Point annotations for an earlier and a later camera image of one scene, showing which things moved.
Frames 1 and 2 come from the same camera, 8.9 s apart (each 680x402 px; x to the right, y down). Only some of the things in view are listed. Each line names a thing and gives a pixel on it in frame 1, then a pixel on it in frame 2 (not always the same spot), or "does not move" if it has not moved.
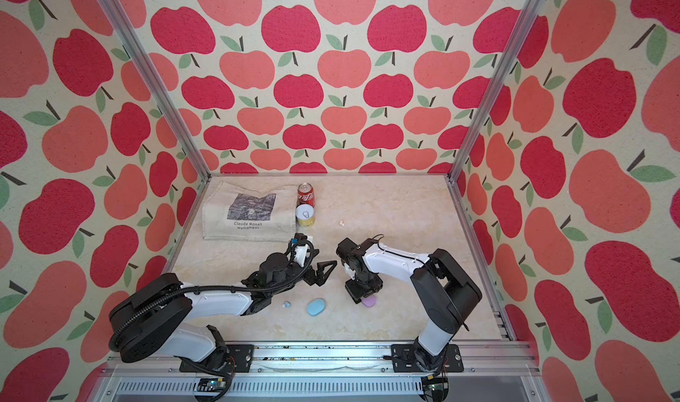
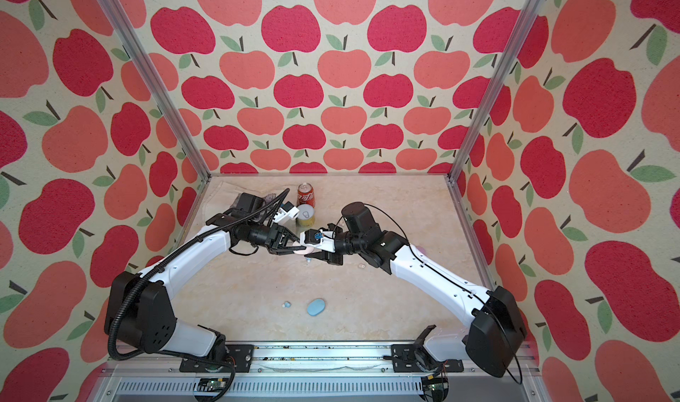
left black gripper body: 310,277 -> 273,236
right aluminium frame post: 533,2 does not move
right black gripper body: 356,289 -> 331,257
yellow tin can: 305,215 does not move
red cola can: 305,195 does not move
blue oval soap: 316,306 does not move
